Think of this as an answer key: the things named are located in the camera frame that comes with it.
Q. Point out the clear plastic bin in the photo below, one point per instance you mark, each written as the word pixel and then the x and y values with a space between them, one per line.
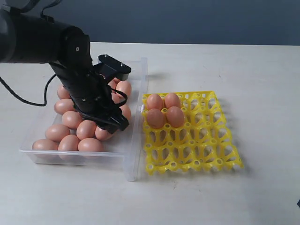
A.
pixel 121 151

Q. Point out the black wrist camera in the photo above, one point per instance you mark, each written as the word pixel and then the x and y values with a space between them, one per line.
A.
pixel 111 68

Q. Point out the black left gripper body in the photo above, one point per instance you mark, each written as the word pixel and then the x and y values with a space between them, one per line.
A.
pixel 89 92

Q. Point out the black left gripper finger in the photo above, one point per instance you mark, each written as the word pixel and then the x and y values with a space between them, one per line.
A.
pixel 110 127
pixel 121 122

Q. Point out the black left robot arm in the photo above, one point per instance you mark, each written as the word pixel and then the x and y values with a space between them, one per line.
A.
pixel 66 48

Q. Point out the yellow plastic egg tray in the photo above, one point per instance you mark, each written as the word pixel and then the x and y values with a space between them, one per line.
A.
pixel 203 143

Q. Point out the brown egg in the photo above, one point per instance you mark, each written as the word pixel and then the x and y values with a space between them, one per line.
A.
pixel 71 119
pixel 64 105
pixel 102 135
pixel 68 143
pixel 113 83
pixel 125 87
pixel 90 145
pixel 175 116
pixel 42 145
pixel 115 98
pixel 126 112
pixel 155 118
pixel 57 132
pixel 86 129
pixel 154 101
pixel 63 93
pixel 171 99

